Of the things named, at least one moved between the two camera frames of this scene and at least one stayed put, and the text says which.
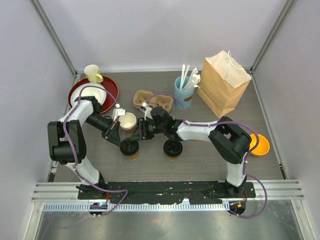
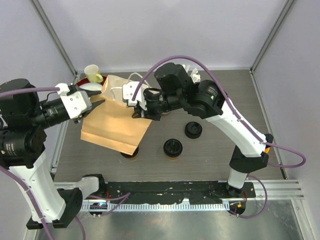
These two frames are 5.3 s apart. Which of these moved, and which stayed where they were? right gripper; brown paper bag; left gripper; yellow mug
Moved: brown paper bag; left gripper; right gripper
Stayed: yellow mug
